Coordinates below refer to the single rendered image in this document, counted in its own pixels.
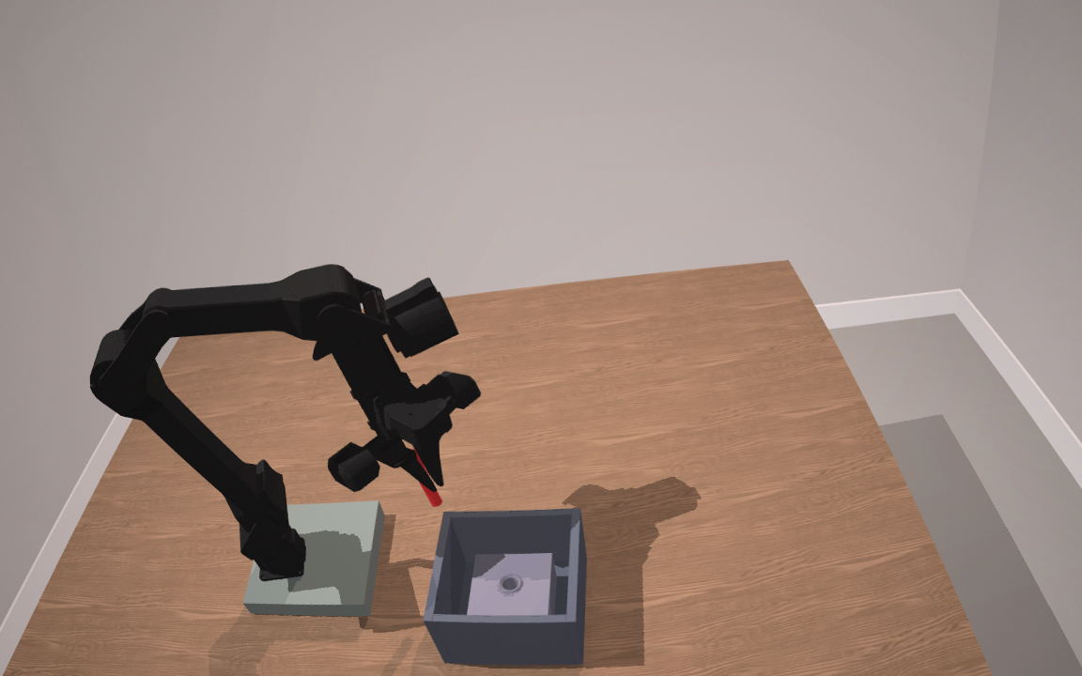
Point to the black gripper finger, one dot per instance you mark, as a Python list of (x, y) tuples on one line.
[(409, 463), (432, 462)]

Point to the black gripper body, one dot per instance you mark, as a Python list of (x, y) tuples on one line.
[(356, 466)]

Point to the red peg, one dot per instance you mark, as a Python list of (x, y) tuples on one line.
[(433, 497)]

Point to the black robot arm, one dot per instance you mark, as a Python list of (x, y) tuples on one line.
[(320, 304)]

